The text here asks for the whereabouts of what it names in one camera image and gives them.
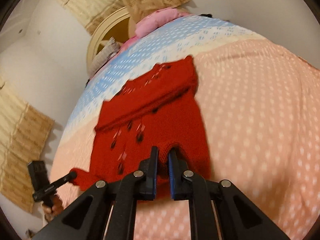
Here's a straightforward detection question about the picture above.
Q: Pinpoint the polka dot bed quilt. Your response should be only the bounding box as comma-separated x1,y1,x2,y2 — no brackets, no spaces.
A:
50,15,319,239

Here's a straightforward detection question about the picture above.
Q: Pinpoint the pink bed sheet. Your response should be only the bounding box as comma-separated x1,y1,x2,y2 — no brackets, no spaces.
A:
118,36,140,54

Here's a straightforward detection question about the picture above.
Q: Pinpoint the beige side curtain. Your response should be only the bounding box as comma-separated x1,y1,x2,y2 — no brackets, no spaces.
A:
0,79,55,213

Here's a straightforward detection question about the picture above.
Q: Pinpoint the person's left hand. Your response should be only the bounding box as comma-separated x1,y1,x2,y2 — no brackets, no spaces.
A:
41,194,64,223

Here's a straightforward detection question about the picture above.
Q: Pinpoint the red knitted sweater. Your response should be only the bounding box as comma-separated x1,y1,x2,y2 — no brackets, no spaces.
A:
72,56,211,196

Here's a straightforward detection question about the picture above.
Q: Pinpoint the cream wooden headboard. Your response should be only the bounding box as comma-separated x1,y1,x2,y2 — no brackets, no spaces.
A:
86,7,130,76

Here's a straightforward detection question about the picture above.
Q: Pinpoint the striped grey pillow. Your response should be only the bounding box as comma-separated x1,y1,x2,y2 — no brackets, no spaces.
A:
87,37,120,78

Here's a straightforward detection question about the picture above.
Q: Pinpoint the pink pillow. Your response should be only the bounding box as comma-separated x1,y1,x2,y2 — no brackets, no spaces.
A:
135,8,190,38

